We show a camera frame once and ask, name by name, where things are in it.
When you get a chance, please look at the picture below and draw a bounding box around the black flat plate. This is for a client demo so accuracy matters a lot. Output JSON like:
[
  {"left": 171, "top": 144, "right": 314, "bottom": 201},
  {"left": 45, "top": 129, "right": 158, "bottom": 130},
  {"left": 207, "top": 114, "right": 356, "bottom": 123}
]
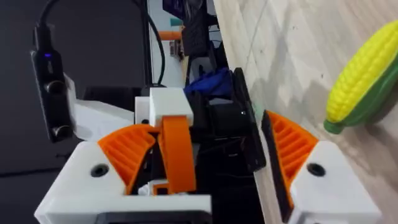
[{"left": 232, "top": 67, "right": 267, "bottom": 172}]

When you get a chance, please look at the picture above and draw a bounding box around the blue cloth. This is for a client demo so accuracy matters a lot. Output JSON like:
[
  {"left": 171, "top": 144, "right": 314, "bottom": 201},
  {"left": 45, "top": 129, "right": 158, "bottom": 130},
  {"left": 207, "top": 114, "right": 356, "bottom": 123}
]
[{"left": 183, "top": 67, "right": 233, "bottom": 98}]

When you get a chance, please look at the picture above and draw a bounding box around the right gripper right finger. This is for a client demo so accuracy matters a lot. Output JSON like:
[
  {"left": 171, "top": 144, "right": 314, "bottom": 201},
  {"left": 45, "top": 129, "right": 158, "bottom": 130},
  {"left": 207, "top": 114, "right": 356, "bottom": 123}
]
[{"left": 260, "top": 110, "right": 384, "bottom": 224}]

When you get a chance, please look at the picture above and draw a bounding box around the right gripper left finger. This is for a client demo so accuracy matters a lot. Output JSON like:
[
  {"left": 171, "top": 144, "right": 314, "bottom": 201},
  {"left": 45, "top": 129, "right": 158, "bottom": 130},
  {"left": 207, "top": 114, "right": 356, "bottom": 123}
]
[{"left": 34, "top": 123, "right": 157, "bottom": 224}]

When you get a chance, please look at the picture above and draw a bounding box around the black hanging cable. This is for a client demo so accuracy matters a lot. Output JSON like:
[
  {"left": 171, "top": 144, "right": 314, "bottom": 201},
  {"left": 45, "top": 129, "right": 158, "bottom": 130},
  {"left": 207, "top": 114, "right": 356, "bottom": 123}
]
[{"left": 139, "top": 0, "right": 167, "bottom": 88}]

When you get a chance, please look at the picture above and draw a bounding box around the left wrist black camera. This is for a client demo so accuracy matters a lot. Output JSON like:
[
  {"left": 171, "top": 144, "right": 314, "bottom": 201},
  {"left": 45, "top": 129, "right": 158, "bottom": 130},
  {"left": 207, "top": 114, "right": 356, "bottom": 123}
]
[{"left": 30, "top": 24, "right": 75, "bottom": 144}]

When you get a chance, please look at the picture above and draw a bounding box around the yellow green toy corn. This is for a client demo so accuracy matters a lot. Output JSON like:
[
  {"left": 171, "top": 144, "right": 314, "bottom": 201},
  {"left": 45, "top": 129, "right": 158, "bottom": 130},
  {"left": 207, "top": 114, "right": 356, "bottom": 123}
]
[{"left": 322, "top": 19, "right": 398, "bottom": 135}]

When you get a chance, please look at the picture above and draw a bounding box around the black camera cable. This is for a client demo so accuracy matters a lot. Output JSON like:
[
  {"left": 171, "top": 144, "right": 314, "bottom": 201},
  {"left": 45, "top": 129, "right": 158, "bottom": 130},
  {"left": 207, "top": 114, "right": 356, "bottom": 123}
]
[{"left": 38, "top": 0, "right": 61, "bottom": 27}]

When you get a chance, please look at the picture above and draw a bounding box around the orange bar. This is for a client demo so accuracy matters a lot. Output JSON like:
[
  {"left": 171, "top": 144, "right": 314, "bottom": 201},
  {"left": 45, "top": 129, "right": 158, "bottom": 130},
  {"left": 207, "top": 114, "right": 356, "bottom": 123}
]
[{"left": 157, "top": 30, "right": 183, "bottom": 42}]

